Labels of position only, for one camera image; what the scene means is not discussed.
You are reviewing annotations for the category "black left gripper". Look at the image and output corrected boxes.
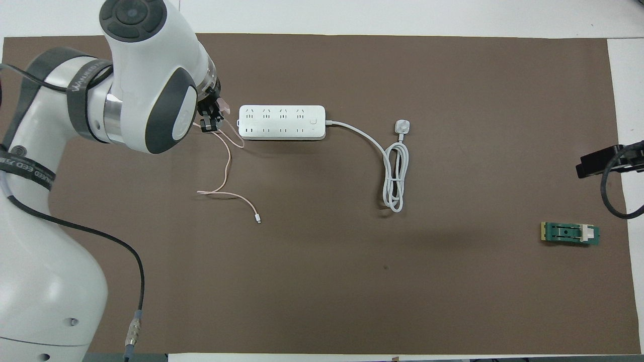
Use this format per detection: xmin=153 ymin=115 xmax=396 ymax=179
xmin=196 ymin=85 xmax=225 ymax=134

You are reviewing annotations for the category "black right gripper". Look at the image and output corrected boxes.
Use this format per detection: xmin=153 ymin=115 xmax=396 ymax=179
xmin=576 ymin=142 xmax=644 ymax=179

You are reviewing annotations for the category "pink charging cable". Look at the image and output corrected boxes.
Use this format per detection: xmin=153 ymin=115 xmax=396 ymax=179
xmin=194 ymin=121 xmax=262 ymax=224

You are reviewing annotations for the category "white power strip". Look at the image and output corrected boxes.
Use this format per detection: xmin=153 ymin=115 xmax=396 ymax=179
xmin=238 ymin=105 xmax=327 ymax=141

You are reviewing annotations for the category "brown table mat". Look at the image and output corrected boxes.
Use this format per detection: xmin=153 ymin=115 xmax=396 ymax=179
xmin=0 ymin=33 xmax=640 ymax=355

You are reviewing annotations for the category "white power cord with plug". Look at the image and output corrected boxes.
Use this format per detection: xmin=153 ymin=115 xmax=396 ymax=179
xmin=325 ymin=118 xmax=414 ymax=213

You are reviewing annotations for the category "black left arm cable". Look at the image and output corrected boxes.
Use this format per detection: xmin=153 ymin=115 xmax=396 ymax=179
xmin=0 ymin=63 xmax=146 ymax=362

